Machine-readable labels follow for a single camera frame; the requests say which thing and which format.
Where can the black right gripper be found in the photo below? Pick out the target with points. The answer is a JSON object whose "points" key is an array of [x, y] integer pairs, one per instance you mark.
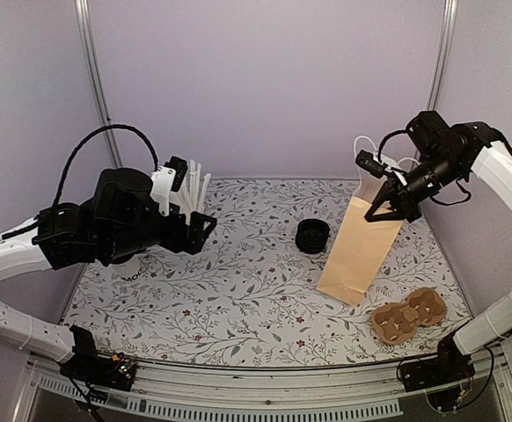
{"points": [[404, 205]]}

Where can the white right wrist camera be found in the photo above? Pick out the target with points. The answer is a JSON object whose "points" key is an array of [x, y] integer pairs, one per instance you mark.
{"points": [[382, 171]]}

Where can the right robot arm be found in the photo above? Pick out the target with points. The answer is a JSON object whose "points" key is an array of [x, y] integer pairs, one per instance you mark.
{"points": [[476, 242]]}

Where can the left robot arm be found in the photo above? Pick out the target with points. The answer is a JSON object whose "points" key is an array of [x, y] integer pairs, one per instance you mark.
{"points": [[129, 212]]}

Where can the brown cardboard cup carrier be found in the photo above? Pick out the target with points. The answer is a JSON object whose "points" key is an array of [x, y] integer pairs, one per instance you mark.
{"points": [[397, 322]]}

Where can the stack of black cup lids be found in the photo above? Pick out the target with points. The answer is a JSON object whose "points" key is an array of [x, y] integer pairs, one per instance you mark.
{"points": [[312, 236]]}

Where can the brown paper bag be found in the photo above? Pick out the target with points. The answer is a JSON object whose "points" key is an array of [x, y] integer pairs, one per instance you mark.
{"points": [[360, 247]]}

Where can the aluminium front rail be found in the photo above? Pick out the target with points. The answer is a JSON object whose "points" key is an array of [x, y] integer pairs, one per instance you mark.
{"points": [[180, 392]]}

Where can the left aluminium frame post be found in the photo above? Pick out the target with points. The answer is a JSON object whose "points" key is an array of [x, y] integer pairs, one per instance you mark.
{"points": [[84, 26]]}

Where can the white paper coffee cup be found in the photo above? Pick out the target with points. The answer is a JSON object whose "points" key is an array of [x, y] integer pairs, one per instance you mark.
{"points": [[129, 270]]}

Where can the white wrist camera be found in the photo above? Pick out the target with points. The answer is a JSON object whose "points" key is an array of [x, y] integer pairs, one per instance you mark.
{"points": [[167, 179], [382, 171]]}

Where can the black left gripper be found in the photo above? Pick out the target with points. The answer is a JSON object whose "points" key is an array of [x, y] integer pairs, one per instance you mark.
{"points": [[177, 243]]}

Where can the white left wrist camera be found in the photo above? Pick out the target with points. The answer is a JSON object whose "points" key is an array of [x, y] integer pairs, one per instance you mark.
{"points": [[167, 179]]}

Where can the floral tablecloth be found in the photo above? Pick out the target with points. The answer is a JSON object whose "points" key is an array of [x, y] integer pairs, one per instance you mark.
{"points": [[250, 298]]}

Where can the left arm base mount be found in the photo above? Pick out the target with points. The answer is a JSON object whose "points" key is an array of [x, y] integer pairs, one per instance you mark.
{"points": [[86, 368]]}

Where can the bundle of wrapped white straws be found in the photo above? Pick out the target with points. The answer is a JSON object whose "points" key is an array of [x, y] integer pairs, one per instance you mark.
{"points": [[192, 193]]}

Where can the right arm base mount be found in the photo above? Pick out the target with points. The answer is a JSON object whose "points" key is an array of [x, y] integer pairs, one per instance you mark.
{"points": [[448, 366]]}

